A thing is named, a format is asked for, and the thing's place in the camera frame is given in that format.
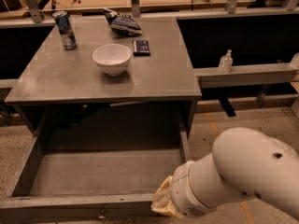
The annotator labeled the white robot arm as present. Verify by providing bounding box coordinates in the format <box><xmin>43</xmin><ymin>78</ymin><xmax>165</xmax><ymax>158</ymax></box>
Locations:
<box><xmin>151</xmin><ymin>127</ymin><xmax>299</xmax><ymax>219</ymax></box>

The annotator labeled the grey metal rail shelf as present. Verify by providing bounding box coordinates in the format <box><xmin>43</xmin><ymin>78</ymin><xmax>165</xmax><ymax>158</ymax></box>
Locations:
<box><xmin>194</xmin><ymin>63</ymin><xmax>298</xmax><ymax>89</ymax></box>

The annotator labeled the dark blue snack bar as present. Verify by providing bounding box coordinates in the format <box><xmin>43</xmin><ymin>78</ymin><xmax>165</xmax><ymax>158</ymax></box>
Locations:
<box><xmin>133</xmin><ymin>40</ymin><xmax>150</xmax><ymax>56</ymax></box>

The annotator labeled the blue silver drink can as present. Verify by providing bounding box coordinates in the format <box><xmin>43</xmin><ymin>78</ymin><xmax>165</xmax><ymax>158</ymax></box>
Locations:
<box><xmin>52</xmin><ymin>10</ymin><xmax>77</xmax><ymax>50</ymax></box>

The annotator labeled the white bowl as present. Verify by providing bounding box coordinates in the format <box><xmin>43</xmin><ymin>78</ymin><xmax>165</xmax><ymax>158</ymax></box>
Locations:
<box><xmin>93</xmin><ymin>44</ymin><xmax>133</xmax><ymax>76</ymax></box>

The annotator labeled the grey top drawer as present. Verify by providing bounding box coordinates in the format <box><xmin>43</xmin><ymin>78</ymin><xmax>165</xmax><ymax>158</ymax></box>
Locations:
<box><xmin>0</xmin><ymin>105</ymin><xmax>192</xmax><ymax>224</ymax></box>

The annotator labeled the blue white chip bag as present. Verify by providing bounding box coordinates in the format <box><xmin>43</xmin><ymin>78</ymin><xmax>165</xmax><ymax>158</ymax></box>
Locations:
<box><xmin>104</xmin><ymin>8</ymin><xmax>142</xmax><ymax>36</ymax></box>

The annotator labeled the grey drawer cabinet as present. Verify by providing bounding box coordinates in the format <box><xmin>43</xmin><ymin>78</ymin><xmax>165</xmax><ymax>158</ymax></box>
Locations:
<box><xmin>6</xmin><ymin>16</ymin><xmax>201</xmax><ymax>130</ymax></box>

